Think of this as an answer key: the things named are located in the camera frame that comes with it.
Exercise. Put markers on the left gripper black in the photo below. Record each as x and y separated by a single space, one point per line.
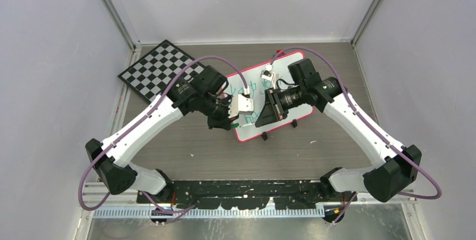
224 122

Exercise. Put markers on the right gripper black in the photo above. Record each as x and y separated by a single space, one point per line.
273 110

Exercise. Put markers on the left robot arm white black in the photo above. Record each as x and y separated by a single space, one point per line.
112 156

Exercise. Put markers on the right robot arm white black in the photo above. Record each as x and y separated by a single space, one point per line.
389 173

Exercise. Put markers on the left black whiteboard foot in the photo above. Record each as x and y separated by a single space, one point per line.
264 136

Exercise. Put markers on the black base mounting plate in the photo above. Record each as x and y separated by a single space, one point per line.
249 195

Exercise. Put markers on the black and white chessboard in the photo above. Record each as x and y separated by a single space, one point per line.
152 73

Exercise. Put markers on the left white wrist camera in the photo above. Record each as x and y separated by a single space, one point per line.
240 104

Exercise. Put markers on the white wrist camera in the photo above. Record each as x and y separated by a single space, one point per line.
268 75
240 104

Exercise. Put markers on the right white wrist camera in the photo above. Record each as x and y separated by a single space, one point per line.
268 75

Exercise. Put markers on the slotted grey cable duct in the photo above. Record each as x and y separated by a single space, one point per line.
144 212

